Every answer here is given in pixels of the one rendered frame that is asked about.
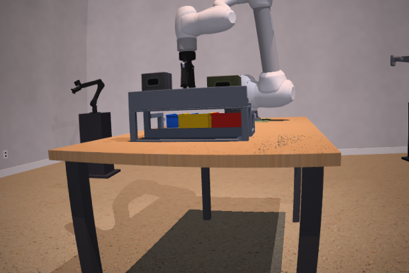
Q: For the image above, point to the yellow open bin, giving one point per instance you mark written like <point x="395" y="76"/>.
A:
<point x="194" y="120"/>

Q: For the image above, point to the red open bin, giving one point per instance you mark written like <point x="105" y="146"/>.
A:
<point x="226" y="120"/>

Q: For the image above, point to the blue bin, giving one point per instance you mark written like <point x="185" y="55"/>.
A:
<point x="172" y="121"/>

